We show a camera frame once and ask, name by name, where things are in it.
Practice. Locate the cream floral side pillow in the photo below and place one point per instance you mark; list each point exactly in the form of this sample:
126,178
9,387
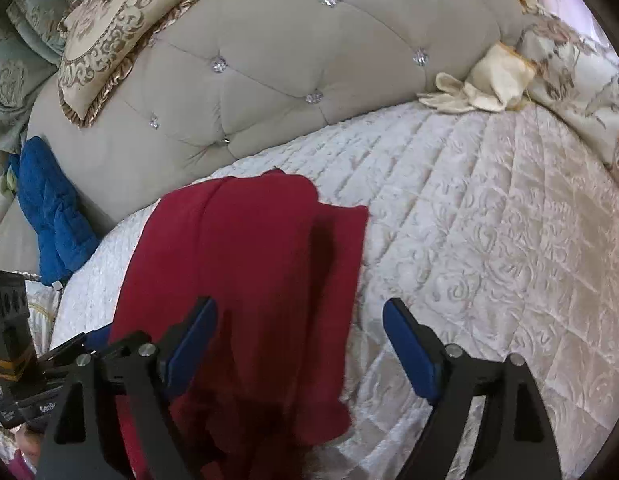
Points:
43,303

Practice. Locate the red knit sweater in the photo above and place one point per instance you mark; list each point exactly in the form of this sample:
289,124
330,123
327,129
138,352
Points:
283,269

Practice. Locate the cream crumpled cloth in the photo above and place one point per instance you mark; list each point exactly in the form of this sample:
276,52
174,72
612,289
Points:
497,82

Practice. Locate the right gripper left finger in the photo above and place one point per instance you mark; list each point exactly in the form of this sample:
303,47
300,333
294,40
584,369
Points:
113,420

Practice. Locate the beige tufted headboard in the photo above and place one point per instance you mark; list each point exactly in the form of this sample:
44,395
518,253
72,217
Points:
230,78

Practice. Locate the blue quilted cushion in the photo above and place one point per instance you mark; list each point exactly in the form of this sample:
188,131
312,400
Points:
51,205

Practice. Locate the maroon sleeved right forearm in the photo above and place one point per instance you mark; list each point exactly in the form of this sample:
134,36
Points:
21,467

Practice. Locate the floral pillow at right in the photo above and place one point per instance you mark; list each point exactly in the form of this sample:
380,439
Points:
578,81

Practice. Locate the white quilted bedspread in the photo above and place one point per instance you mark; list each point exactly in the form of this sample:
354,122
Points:
501,232

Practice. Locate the gold patterned ruffled pillow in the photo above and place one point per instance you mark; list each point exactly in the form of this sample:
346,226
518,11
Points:
103,38

